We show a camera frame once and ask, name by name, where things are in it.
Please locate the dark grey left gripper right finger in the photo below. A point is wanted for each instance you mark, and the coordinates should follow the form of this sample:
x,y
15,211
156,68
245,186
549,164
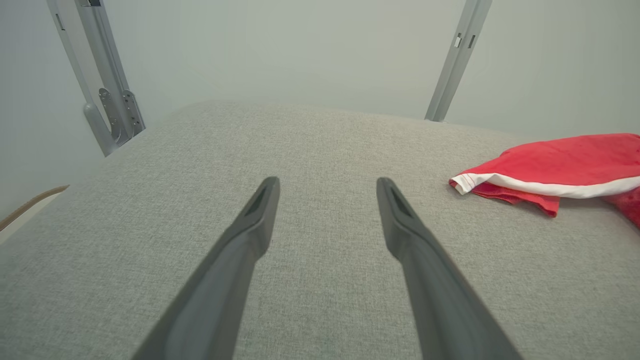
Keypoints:
x,y
425,270

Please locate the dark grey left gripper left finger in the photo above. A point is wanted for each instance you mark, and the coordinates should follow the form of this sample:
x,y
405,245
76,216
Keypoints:
x,y
230,270

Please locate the red jersey with white sleeves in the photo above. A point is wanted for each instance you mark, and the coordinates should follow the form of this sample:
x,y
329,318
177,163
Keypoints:
x,y
565,160

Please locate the curved wooden edge strip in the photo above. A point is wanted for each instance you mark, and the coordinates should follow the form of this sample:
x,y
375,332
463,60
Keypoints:
x,y
30,206

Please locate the left grey metal frame post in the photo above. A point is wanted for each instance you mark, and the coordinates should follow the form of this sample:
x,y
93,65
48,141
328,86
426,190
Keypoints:
x,y
100,135

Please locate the grey slotted partition post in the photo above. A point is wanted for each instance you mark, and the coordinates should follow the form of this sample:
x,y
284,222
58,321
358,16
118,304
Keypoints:
x,y
457,55

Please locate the grey partition post rounded foot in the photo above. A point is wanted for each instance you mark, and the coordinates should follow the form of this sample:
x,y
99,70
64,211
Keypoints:
x,y
100,30

